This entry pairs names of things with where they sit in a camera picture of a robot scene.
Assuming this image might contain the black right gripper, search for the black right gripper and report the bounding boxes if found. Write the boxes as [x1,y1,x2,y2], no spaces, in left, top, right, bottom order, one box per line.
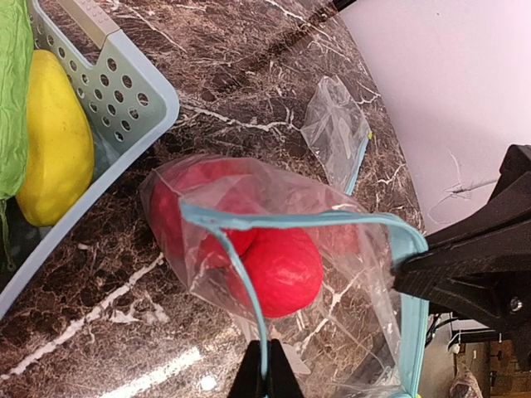
[391,143,531,374]

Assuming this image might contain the red apple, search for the red apple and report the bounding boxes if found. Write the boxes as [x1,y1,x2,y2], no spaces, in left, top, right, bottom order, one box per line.
[146,157,256,269]
[197,228,324,319]

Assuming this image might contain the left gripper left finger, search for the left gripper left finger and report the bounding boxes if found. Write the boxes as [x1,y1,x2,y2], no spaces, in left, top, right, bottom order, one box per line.
[230,340,266,398]

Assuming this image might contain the yellow lemon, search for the yellow lemon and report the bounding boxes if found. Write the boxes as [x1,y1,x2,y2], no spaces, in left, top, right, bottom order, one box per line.
[16,50,95,227]

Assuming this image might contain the blue plastic basket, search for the blue plastic basket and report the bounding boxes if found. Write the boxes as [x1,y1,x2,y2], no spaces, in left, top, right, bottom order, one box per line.
[1,1,179,313]

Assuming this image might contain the clear zip top bag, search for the clear zip top bag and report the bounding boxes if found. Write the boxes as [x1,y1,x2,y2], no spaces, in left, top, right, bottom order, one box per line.
[140,155,427,397]

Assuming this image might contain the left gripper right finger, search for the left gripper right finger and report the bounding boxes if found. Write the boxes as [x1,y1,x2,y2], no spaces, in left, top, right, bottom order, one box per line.
[265,339,304,398]

